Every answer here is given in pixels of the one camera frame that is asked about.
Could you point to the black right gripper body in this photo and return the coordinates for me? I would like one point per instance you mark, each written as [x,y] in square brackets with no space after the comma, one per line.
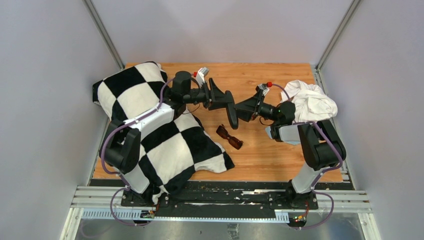
[259,104]

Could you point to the black glasses case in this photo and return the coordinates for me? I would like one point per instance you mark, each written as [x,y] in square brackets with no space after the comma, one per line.
[230,110]

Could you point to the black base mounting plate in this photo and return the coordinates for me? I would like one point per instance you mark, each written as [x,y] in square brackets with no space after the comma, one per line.
[222,199]

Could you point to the crumpled white cloth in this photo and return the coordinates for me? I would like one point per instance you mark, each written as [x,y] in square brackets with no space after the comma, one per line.
[311,103]

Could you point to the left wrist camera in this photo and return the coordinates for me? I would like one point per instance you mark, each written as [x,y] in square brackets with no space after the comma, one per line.
[200,75]

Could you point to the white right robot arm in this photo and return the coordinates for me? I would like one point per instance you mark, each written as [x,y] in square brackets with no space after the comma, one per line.
[322,148]

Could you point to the light blue cleaning cloth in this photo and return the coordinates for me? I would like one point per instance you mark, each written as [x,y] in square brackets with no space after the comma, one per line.
[286,134]

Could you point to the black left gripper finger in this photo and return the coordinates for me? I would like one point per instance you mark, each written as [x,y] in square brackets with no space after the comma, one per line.
[215,93]
[217,104]

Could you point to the tortoiseshell brown sunglasses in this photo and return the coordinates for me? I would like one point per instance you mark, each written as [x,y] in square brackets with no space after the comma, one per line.
[232,140]

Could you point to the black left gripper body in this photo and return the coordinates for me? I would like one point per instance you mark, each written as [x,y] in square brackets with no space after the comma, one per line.
[206,100]

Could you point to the black white checkered pillow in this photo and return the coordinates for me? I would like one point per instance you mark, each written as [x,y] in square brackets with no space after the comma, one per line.
[159,139]

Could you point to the aluminium frame rail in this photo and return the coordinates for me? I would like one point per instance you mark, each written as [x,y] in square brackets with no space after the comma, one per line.
[103,203]

